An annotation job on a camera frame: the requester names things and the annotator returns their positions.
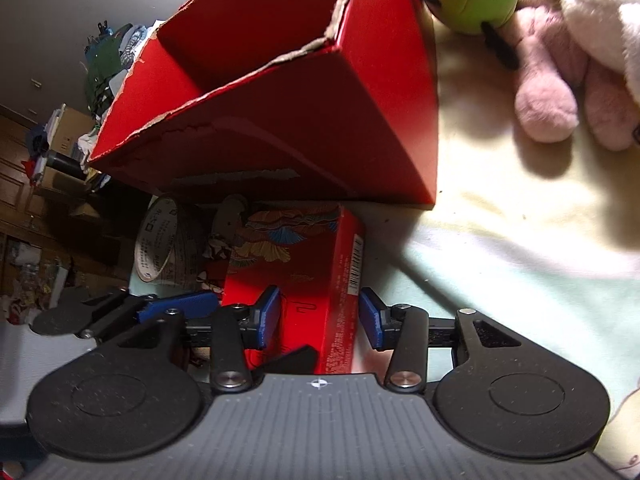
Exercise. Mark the red cardboard box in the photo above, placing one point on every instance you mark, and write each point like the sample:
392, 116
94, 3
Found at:
300, 125

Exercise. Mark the dark green cloth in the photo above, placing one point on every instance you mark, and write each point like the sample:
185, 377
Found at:
105, 60

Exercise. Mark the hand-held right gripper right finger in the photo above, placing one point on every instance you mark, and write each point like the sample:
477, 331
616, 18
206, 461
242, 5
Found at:
372, 320

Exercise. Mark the clear packing tape roll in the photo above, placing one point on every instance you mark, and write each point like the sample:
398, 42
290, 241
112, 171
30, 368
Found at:
160, 245

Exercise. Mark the red patterned gift box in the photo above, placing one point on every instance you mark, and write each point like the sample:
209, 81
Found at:
310, 280

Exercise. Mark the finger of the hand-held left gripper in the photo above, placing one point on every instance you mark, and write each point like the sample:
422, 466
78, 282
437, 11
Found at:
175, 306

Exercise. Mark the wooden cabinet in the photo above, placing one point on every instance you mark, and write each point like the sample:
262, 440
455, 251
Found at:
15, 175

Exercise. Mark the brown cardboard box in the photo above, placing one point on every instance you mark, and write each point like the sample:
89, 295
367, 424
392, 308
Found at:
70, 127

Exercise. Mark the pink white plush toy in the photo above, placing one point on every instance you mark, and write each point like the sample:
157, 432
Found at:
550, 95

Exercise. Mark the red patterned candy wrapper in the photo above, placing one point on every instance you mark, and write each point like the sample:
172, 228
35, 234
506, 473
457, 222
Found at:
212, 265

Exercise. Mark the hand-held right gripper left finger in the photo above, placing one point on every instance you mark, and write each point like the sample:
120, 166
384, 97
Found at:
267, 317

